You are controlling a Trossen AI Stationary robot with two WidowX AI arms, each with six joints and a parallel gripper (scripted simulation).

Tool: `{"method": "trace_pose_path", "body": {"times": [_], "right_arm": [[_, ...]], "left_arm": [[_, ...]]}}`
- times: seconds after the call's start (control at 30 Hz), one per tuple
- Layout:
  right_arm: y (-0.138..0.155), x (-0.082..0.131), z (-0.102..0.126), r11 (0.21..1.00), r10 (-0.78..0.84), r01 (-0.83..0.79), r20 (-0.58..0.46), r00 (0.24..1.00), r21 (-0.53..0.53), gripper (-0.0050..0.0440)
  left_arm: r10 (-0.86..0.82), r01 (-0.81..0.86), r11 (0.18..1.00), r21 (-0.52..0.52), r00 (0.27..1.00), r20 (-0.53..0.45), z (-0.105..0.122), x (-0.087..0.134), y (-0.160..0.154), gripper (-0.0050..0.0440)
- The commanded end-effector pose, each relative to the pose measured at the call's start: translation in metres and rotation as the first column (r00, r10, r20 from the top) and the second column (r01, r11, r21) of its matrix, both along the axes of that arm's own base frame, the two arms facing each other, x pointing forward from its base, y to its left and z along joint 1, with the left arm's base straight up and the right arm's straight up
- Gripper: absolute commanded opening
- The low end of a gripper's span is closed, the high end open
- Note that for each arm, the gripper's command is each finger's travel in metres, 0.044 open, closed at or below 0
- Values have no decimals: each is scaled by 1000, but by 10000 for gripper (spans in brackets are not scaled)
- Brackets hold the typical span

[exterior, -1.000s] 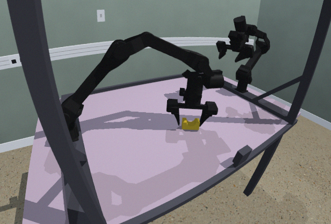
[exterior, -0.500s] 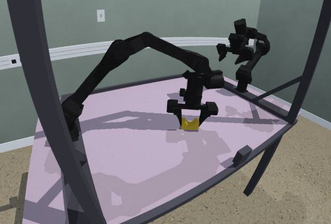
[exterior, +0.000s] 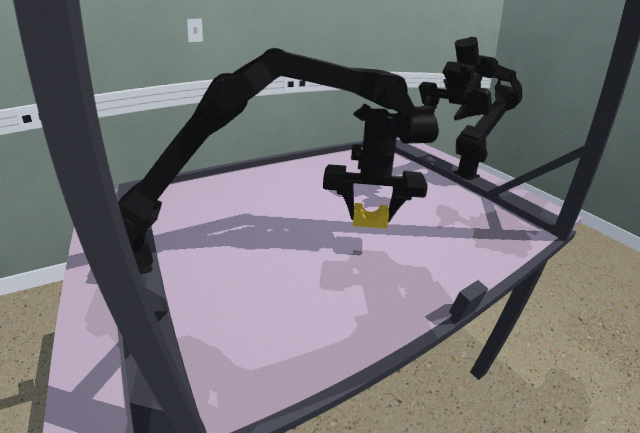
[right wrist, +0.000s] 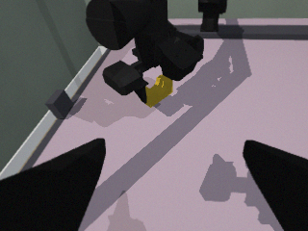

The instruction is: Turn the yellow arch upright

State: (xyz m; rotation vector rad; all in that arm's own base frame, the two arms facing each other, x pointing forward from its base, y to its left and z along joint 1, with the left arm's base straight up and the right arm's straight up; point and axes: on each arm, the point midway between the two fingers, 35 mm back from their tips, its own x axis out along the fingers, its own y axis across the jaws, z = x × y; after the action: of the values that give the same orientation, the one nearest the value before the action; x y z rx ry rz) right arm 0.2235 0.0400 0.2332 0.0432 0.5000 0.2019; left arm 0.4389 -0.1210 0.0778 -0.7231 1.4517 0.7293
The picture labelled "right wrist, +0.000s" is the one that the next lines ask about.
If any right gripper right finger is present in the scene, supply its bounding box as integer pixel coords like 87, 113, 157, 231
243, 140, 308, 231

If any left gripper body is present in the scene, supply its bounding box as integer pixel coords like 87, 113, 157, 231
102, 20, 173, 95

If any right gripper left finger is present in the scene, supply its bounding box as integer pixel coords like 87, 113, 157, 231
0, 138, 106, 231

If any yellow arch block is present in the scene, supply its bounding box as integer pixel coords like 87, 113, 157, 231
145, 75, 172, 108

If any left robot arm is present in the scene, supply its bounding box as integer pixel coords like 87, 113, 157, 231
86, 0, 227, 81

